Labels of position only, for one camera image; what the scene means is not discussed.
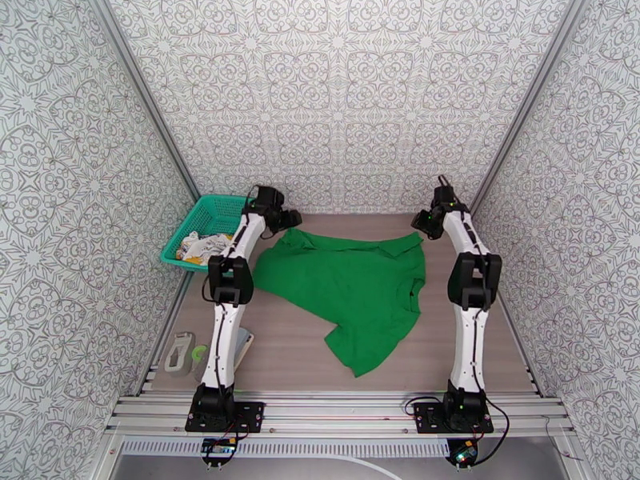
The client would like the grey flat pad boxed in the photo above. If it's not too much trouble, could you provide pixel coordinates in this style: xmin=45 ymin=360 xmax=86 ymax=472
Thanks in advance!
xmin=234 ymin=327 xmax=255 ymax=370

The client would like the controller board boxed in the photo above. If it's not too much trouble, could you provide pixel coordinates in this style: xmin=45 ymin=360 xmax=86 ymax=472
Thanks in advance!
xmin=448 ymin=439 xmax=479 ymax=467
xmin=201 ymin=437 xmax=237 ymax=466

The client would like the aluminium rail frame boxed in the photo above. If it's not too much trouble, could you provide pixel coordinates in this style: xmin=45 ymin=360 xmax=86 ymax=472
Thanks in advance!
xmin=105 ymin=390 xmax=574 ymax=441

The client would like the white printed shirt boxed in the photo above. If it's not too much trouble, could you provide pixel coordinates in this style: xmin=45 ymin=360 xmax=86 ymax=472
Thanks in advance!
xmin=174 ymin=232 xmax=235 ymax=267

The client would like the black right base cable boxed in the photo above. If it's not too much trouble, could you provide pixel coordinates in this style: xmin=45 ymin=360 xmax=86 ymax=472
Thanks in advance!
xmin=477 ymin=399 xmax=511 ymax=466

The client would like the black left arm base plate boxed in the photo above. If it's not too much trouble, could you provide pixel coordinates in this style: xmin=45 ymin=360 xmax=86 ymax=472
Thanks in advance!
xmin=185 ymin=401 xmax=266 ymax=434

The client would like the teal plastic basket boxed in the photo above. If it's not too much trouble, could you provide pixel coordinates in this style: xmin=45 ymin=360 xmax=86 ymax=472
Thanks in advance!
xmin=159 ymin=194 xmax=256 ymax=274

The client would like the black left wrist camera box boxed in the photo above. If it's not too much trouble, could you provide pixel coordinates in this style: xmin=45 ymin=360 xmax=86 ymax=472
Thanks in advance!
xmin=255 ymin=186 xmax=285 ymax=210

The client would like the right controller board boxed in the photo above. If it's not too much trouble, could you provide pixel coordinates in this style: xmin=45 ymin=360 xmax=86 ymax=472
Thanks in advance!
xmin=448 ymin=439 xmax=479 ymax=467

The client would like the aluminium corner post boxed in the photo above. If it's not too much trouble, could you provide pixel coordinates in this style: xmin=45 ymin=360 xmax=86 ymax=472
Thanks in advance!
xmin=467 ymin=0 xmax=586 ymax=220
xmin=85 ymin=0 xmax=202 ymax=201

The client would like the green t-shirt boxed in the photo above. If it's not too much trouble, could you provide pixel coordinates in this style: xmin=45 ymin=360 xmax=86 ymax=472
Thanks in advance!
xmin=252 ymin=228 xmax=427 ymax=378

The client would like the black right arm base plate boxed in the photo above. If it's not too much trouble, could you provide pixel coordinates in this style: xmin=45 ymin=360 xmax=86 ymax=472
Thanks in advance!
xmin=414 ymin=401 xmax=494 ymax=434

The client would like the grey handheld device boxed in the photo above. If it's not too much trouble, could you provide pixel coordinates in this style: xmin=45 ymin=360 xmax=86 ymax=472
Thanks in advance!
xmin=165 ymin=332 xmax=197 ymax=377

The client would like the white cable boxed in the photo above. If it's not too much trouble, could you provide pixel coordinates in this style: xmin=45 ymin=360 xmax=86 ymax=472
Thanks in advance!
xmin=345 ymin=455 xmax=402 ymax=480

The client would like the white slotted cable duct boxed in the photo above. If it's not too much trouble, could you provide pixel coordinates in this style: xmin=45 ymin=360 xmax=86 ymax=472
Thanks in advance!
xmin=122 ymin=439 xmax=451 ymax=457

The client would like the left controller board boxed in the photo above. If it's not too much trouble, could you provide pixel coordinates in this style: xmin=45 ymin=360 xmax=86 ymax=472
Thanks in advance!
xmin=201 ymin=437 xmax=237 ymax=466

